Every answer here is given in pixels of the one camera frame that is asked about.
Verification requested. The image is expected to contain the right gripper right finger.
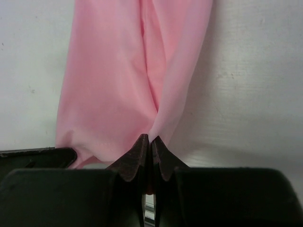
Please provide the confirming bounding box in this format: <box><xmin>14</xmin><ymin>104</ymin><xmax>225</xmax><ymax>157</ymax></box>
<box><xmin>151</xmin><ymin>137</ymin><xmax>303</xmax><ymax>227</ymax></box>

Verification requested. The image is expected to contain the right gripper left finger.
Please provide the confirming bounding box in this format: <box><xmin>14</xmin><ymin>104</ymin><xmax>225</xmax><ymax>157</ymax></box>
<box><xmin>0</xmin><ymin>134</ymin><xmax>149</xmax><ymax>227</ymax></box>

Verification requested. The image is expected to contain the pink t shirt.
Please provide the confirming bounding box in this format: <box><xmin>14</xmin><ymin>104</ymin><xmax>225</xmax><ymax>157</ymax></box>
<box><xmin>56</xmin><ymin>0</ymin><xmax>213</xmax><ymax>168</ymax></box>

